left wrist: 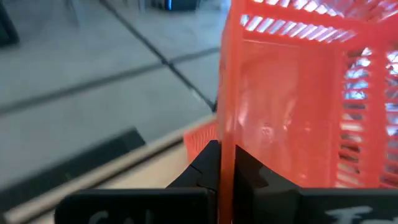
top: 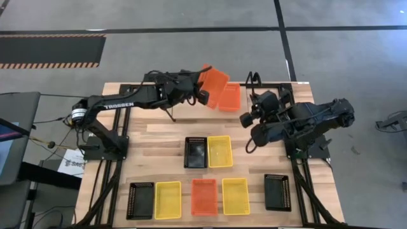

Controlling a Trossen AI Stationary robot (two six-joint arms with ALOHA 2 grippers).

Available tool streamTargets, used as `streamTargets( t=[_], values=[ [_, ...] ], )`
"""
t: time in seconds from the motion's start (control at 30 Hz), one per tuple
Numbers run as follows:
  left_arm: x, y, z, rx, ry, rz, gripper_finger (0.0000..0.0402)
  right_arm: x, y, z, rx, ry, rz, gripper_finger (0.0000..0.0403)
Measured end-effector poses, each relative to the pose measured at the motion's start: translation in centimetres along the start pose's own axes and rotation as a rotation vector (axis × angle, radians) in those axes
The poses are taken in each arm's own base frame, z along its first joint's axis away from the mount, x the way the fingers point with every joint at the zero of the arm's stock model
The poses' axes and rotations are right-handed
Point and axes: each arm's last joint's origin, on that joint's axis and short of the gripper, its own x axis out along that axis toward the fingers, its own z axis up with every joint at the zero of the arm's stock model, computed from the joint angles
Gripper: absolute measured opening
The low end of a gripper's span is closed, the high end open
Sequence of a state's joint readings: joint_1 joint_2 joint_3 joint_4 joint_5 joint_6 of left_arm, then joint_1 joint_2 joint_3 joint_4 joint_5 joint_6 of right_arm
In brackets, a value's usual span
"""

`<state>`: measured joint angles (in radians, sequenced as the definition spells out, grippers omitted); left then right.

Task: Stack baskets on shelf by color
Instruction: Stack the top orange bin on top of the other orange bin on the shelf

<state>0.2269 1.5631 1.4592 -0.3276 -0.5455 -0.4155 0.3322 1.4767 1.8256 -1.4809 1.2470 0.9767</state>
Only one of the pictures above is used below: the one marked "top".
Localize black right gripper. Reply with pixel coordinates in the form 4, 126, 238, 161
239, 90, 282, 129

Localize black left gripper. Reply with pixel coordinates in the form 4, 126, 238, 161
163, 74, 210, 106

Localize orange plastic basket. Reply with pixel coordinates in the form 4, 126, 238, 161
217, 82, 242, 113
198, 63, 231, 110
190, 178, 219, 217

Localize yellow plastic basket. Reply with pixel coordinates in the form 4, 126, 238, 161
207, 135, 234, 169
221, 177, 251, 216
154, 181, 183, 221

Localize black plastic basket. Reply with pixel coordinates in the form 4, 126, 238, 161
183, 136, 209, 169
126, 181, 155, 221
263, 173, 293, 212

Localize white printed paper sheet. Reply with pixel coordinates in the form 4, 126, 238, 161
57, 148, 86, 179

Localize black floor stand base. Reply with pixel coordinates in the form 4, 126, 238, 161
375, 110, 407, 139

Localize black hazard-striped floor mat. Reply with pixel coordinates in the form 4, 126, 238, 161
0, 34, 107, 70

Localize black desk support bar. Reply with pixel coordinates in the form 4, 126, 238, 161
18, 161, 83, 191

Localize dark grey desk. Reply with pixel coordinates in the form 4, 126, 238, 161
0, 91, 41, 187

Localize laptop computer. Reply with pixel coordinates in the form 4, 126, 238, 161
0, 117, 32, 177

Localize wooden shelf with black frame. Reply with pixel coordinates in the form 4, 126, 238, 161
164, 71, 262, 123

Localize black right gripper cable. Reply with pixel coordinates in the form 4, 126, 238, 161
244, 135, 257, 155

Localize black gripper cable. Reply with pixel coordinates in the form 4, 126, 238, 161
142, 68, 204, 84
244, 135, 257, 155

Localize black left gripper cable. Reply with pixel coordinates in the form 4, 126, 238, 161
142, 68, 204, 84

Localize thin yellow floor cable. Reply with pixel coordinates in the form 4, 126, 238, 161
29, 135, 78, 151

